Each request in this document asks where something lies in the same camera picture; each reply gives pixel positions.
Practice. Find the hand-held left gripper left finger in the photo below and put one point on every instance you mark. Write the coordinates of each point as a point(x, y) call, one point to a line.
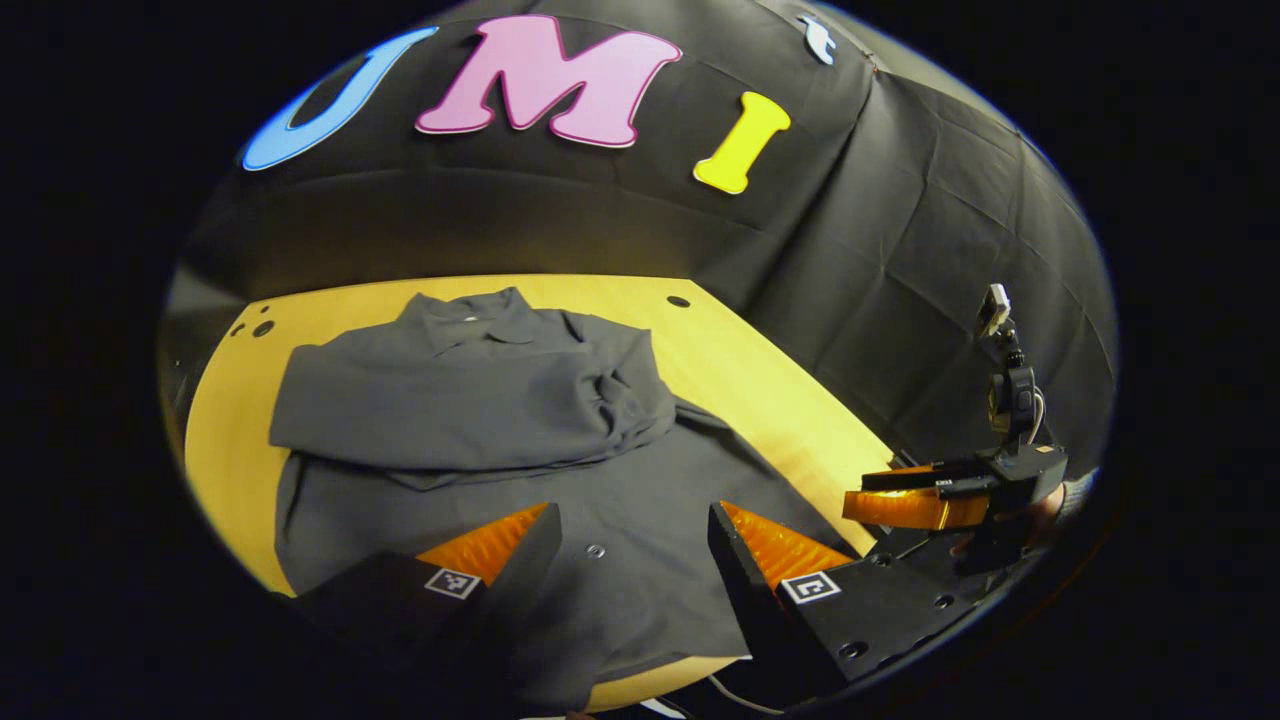
point(525, 560)

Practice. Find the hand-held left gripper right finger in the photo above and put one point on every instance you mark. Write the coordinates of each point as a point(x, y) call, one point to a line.
point(745, 580)

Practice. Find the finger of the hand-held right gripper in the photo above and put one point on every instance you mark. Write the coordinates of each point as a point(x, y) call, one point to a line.
point(950, 478)
point(900, 508)

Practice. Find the grey collared shirt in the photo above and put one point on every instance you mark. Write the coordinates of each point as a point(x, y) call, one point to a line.
point(480, 400)

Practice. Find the black backdrop cloth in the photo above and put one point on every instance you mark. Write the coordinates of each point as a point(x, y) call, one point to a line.
point(900, 250)

